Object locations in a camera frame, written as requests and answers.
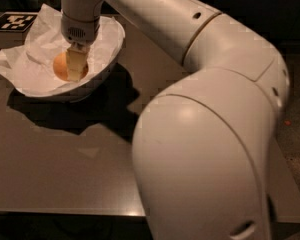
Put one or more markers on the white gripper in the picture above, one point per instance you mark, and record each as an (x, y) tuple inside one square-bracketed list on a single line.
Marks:
[(79, 30)]

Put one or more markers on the orange fruit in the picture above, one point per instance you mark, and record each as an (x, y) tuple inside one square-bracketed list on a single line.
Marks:
[(62, 71)]

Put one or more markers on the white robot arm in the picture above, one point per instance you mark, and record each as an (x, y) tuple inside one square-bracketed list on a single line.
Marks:
[(201, 147)]

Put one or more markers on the white bowl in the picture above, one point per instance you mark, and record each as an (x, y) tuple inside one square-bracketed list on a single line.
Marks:
[(103, 75)]

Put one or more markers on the white crumpled paper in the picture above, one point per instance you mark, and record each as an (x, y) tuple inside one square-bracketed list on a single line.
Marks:
[(33, 50)]

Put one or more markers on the black white marker tag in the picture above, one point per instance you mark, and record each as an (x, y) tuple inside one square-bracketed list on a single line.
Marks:
[(16, 22)]

